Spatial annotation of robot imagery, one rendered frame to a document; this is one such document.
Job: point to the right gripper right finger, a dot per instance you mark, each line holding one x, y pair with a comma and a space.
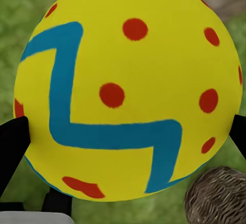
238, 133

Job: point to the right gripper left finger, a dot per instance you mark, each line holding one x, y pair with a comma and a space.
14, 141

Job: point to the easter egg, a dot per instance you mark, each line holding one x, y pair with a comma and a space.
125, 98

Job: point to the wicker basket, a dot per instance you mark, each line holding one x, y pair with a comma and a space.
217, 196

